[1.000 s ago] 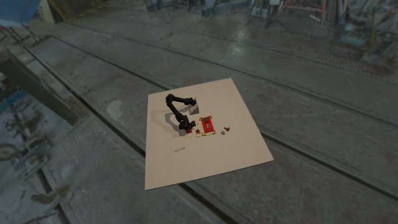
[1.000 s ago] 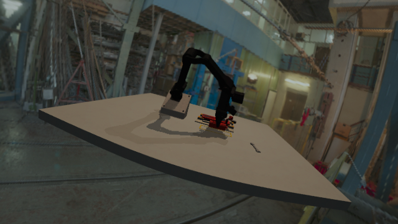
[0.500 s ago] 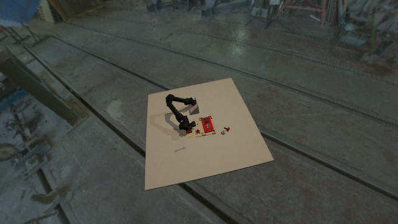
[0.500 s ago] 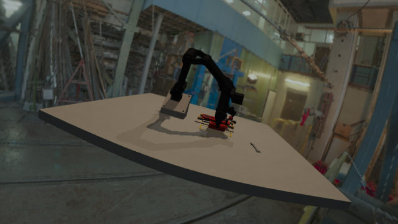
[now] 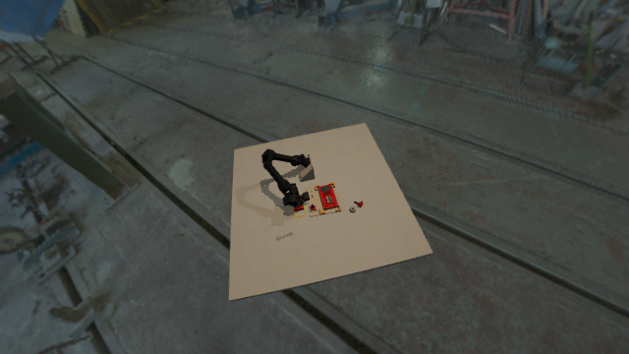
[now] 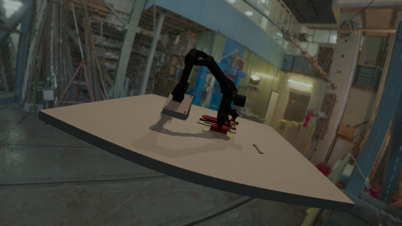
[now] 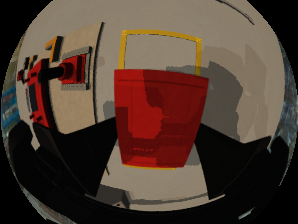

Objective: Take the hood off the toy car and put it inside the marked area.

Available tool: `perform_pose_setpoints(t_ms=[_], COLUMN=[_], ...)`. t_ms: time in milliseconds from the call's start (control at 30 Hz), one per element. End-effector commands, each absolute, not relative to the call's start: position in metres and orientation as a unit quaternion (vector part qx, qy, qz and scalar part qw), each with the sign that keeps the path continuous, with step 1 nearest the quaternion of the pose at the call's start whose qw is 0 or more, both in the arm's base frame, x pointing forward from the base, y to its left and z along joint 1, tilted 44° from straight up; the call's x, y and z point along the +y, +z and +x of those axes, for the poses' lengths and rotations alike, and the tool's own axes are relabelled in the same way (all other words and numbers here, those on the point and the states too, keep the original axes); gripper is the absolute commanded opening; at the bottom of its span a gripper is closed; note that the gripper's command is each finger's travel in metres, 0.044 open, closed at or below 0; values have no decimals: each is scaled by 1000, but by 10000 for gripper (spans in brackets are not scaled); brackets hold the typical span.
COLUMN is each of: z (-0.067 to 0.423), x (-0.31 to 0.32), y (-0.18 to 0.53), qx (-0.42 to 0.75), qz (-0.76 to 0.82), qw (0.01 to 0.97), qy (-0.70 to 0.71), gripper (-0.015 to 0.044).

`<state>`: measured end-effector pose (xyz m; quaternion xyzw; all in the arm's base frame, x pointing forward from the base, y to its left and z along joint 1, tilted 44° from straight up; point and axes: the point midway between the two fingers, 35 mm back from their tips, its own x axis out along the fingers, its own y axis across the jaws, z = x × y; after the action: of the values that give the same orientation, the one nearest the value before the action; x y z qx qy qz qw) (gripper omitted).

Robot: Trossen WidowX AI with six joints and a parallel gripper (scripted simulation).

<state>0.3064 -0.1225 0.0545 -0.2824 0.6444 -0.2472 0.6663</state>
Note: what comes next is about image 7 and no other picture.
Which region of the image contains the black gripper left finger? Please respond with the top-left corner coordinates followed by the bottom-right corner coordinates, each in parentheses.
top-left (32, 116), bottom-right (117, 197)

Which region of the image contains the yellow rectangular outline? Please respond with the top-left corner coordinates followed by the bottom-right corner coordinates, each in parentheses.
top-left (118, 30), bottom-right (202, 171)

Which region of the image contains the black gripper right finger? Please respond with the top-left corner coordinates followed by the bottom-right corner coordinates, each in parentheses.
top-left (194, 123), bottom-right (271, 200)

